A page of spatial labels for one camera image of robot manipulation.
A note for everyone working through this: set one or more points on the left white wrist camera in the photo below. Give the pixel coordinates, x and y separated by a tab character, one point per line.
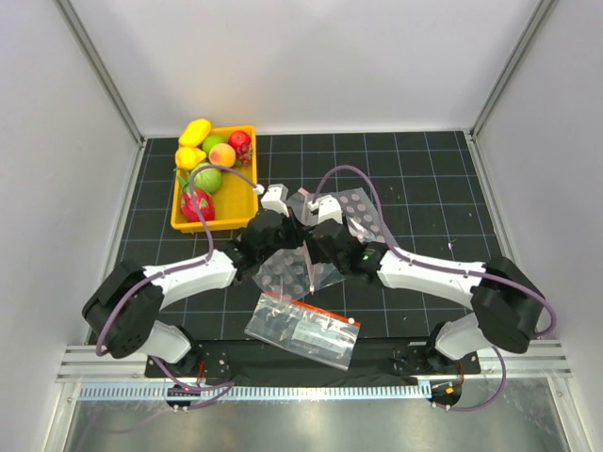
274	199

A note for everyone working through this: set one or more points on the green lime toy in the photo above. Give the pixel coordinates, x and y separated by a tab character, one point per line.
212	140

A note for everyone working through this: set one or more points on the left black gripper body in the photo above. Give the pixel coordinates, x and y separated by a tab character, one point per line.
286	238

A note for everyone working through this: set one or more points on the pink polka dot zip bag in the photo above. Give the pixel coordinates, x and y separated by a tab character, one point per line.
291	275

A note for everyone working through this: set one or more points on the right aluminium frame post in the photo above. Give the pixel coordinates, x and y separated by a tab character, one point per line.
526	39

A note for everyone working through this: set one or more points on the slotted white cable duct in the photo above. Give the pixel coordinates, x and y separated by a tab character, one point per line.
163	391

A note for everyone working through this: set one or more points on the green cabbage toy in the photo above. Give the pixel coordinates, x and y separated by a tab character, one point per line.
209	179

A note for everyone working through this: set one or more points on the black grid cutting mat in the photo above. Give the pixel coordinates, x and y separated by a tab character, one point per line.
432	199

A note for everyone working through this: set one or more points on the red dragon fruit toy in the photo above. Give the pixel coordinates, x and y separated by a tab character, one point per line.
200	204

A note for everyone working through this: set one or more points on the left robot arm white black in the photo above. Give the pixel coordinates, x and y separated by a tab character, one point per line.
123	312

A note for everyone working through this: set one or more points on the aluminium frame post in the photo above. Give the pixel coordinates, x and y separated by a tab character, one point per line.
91	54
526	39

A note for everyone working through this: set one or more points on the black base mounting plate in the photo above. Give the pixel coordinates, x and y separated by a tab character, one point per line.
374	362

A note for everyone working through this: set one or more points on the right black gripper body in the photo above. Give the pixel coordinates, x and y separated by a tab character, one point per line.
318	256

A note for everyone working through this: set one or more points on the yellow mango toy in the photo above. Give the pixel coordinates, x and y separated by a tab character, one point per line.
195	133

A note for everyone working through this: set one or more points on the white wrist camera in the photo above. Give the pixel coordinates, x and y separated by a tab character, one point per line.
329	209
274	199

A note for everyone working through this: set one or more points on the clear bag orange zipper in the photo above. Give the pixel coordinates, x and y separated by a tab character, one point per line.
304	330

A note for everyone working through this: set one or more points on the yellow lemon toy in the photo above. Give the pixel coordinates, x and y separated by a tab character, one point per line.
188	158

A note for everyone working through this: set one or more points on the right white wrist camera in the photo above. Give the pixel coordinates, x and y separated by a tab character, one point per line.
329	209

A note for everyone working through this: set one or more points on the yellow plastic tray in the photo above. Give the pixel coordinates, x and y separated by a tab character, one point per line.
236	202

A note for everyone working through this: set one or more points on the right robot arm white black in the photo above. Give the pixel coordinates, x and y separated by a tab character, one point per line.
503	303

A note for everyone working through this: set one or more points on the red apple toy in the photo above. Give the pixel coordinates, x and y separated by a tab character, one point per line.
239	139

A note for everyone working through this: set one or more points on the dark red grapes toy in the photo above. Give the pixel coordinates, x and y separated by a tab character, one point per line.
244	154

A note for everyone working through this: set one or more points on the left aluminium frame post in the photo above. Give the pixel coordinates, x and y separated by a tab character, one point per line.
91	54

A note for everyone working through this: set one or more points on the orange peach toy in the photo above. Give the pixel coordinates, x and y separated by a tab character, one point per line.
222	154

